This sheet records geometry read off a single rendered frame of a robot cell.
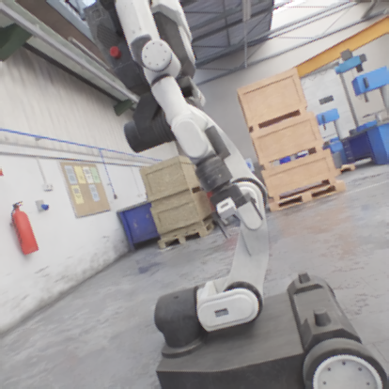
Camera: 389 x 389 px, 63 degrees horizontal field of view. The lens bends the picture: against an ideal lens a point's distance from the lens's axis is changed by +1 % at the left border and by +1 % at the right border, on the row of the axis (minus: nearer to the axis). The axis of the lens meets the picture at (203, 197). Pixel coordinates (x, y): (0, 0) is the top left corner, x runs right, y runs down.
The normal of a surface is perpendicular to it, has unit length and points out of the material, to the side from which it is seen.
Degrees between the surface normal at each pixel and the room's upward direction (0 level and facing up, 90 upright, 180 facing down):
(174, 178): 90
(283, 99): 90
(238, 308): 90
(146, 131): 113
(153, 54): 90
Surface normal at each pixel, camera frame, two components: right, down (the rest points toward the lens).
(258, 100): -0.13, 0.06
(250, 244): -0.02, 0.47
